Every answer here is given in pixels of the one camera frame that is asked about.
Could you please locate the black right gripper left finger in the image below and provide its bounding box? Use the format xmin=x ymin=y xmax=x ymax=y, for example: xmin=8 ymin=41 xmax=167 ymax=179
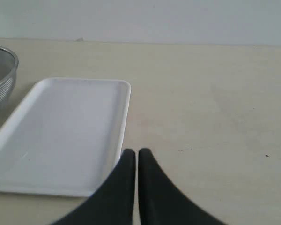
xmin=53 ymin=149 xmax=135 ymax=225

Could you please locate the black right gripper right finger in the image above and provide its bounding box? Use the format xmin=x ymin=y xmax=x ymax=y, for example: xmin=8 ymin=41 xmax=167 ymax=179
xmin=138 ymin=148 xmax=224 ymax=225

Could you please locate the white rectangular plastic tray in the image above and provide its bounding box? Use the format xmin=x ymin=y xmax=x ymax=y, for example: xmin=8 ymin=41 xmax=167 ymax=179
xmin=0 ymin=78 xmax=131 ymax=197

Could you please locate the steel mesh strainer basket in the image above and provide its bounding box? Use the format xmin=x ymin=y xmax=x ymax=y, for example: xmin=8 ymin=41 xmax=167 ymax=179
xmin=0 ymin=46 xmax=19 ymax=110

